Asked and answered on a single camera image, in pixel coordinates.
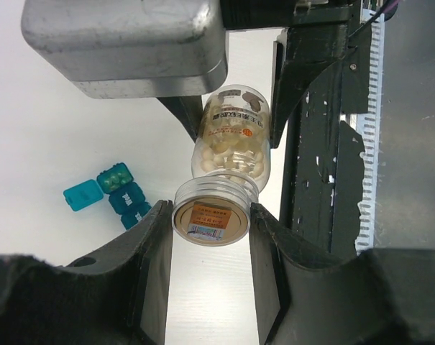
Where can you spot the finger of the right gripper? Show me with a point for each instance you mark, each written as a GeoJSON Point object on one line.
{"type": "Point", "coordinates": [188, 110]}

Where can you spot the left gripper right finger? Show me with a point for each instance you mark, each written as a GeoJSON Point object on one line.
{"type": "Point", "coordinates": [305, 295]}

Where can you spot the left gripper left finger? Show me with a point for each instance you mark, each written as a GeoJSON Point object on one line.
{"type": "Point", "coordinates": [117, 294]}

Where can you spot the teal pill organizer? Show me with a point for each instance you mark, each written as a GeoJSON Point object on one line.
{"type": "Point", "coordinates": [125, 196]}

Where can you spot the clear bottle cap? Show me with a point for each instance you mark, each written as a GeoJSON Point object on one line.
{"type": "Point", "coordinates": [214, 210]}

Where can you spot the white slotted cable duct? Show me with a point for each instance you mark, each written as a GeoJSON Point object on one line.
{"type": "Point", "coordinates": [368, 126]}

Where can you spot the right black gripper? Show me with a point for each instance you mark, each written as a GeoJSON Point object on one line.
{"type": "Point", "coordinates": [315, 37]}

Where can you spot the clear pill bottle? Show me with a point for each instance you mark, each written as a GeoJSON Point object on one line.
{"type": "Point", "coordinates": [234, 137]}

